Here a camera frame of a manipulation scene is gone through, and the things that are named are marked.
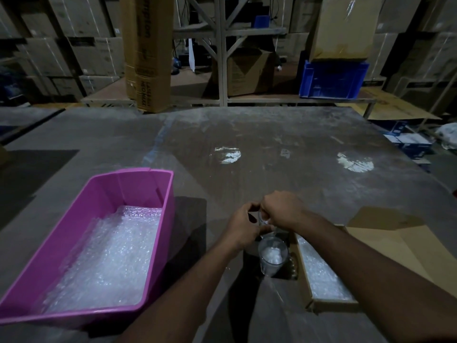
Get person's left hand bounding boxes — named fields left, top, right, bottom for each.
left=221, top=202, right=274, bottom=252

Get person's right hand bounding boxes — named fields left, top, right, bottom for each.
left=258, top=191, right=315, bottom=232

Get bubble items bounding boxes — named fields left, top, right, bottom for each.
left=258, top=234, right=289, bottom=277

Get small brown cardboard box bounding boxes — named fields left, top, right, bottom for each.
left=289, top=206, right=457, bottom=314

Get pile of bubble wrap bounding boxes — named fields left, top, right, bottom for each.
left=41, top=206, right=163, bottom=315

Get person's right forearm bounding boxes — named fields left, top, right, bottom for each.
left=294, top=214, right=457, bottom=343

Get person's left forearm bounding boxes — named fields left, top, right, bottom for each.
left=119, top=237, right=247, bottom=343

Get dark blue product box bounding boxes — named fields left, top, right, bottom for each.
left=371, top=119, right=406, bottom=134

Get blue and white product box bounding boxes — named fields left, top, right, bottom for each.
left=384, top=131, right=433, bottom=160

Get flattened printed cardboard sheet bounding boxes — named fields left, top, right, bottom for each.
left=337, top=88, right=442, bottom=121

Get flat cardboard sheet with tape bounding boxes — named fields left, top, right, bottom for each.
left=308, top=0, right=383, bottom=63

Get tall narrow cardboard carton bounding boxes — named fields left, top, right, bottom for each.
left=119, top=0, right=175, bottom=114

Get pink plastic bin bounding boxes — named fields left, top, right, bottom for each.
left=0, top=167, right=176, bottom=325

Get blue plastic crate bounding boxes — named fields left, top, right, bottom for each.
left=299, top=60, right=370, bottom=101

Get open brown carton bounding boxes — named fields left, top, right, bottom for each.
left=227, top=50, right=276, bottom=97

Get grey metal storage rack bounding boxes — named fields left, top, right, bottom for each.
left=81, top=0, right=378, bottom=120

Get white plastic bag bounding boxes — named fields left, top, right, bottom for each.
left=435, top=121, right=457, bottom=151

